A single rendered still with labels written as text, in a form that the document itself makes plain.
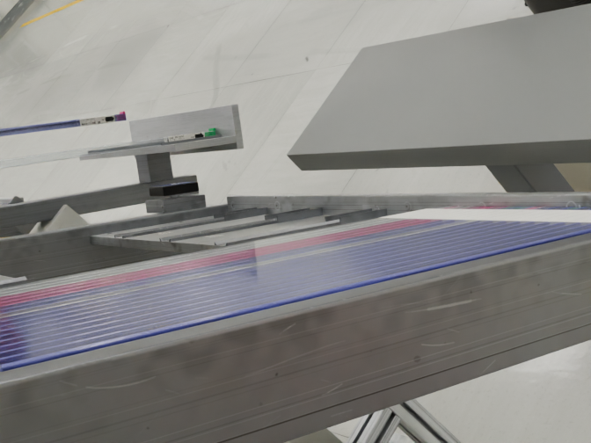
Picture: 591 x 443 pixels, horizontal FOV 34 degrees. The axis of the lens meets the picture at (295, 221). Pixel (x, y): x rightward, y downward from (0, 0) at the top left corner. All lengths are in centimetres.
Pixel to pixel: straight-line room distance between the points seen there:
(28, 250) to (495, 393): 98
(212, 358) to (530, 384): 137
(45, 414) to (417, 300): 21
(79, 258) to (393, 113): 51
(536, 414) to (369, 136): 61
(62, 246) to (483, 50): 63
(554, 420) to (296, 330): 126
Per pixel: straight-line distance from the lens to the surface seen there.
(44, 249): 113
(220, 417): 45
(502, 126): 121
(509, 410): 177
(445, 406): 187
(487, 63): 134
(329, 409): 49
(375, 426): 144
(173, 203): 120
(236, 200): 122
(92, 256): 115
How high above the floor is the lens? 122
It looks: 27 degrees down
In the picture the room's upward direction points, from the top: 45 degrees counter-clockwise
